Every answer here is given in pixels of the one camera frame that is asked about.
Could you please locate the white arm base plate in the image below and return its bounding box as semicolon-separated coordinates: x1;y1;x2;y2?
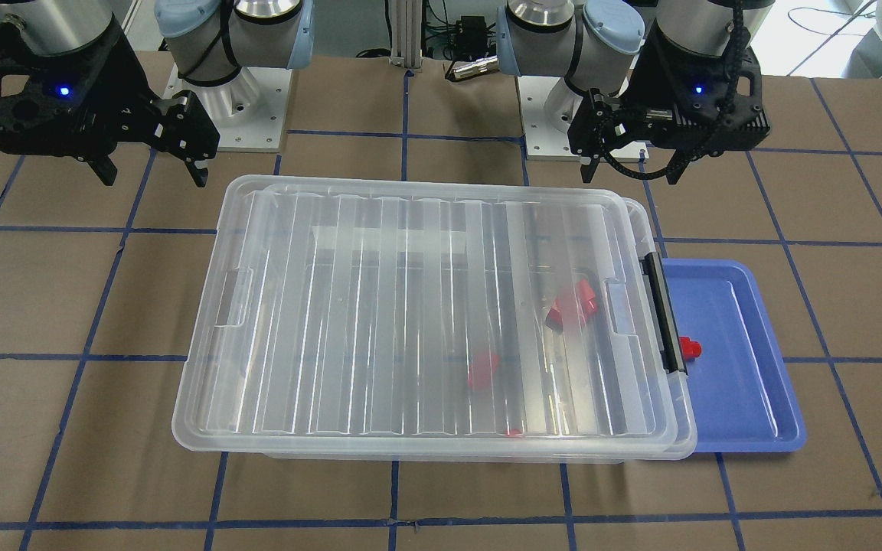
162;66;294;153
518;75;650;161

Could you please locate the blue plastic tray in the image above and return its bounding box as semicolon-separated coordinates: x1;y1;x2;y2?
664;258;806;454

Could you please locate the black power adapter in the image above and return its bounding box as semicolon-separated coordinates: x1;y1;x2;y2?
452;15;488;52

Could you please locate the silver metal connector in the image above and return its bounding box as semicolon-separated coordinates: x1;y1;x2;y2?
445;56;500;83

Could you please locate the red block cluster in box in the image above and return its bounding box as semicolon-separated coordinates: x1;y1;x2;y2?
544;279;601;331

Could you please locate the black box latch handle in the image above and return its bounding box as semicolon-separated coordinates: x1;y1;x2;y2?
640;252;688;376

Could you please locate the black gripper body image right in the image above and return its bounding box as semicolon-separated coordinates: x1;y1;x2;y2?
568;31;771;155

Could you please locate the clear plastic box lid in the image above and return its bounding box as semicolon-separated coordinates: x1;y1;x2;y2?
171;174;679;461

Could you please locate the aluminium frame post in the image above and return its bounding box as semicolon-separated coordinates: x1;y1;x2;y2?
387;0;424;72

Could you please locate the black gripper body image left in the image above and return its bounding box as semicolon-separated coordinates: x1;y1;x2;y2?
0;21;220;163

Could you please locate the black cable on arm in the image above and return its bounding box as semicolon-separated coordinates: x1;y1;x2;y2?
593;0;748;184

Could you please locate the clear plastic storage box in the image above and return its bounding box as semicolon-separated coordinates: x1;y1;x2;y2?
257;195;698;465

